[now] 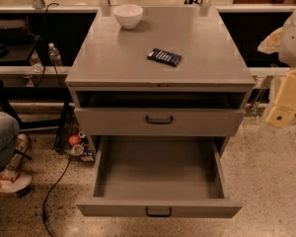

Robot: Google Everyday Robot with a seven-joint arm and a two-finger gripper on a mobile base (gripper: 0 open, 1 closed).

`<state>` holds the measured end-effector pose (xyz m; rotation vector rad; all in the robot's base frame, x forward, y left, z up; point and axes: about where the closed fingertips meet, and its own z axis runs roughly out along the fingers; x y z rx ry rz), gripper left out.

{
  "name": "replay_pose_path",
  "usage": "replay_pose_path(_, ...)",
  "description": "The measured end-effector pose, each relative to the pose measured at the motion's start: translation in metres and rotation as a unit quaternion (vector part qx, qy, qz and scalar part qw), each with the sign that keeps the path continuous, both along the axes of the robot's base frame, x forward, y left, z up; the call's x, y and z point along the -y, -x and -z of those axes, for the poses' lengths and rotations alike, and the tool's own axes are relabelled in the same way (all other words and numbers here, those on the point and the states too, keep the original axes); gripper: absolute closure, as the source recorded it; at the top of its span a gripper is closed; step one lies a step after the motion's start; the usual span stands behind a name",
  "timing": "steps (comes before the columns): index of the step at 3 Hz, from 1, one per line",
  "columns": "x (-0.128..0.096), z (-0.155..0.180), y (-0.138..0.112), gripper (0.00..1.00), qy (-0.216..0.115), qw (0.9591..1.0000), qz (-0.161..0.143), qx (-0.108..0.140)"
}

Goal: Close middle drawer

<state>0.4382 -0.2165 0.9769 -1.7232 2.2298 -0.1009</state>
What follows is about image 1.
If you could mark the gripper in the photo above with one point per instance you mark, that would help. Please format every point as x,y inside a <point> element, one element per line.
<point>294,42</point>

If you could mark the bin of small objects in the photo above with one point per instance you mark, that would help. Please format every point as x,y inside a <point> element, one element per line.
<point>71,139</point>

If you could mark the grey top drawer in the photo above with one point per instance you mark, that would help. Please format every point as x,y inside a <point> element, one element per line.
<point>159,122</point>

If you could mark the white bowl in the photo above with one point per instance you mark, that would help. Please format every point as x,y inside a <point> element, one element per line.
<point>128,15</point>

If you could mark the clear plastic water bottle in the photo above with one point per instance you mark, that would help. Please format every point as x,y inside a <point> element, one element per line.
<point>54,55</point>

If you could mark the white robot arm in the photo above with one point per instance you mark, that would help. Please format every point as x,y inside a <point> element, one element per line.
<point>283,41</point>

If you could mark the white orange sneaker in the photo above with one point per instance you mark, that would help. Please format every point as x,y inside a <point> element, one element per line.
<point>12,180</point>

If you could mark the grey drawer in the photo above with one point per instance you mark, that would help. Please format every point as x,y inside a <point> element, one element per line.
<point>142,176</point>
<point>159,122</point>

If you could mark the dark blue snack packet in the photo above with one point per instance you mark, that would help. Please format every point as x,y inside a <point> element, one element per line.
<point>166,57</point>

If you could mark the person's leg in jeans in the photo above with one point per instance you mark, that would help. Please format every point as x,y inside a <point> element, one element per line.
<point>9,131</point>

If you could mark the grey drawer cabinet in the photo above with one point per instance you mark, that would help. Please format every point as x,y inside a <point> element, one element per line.
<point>112,70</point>

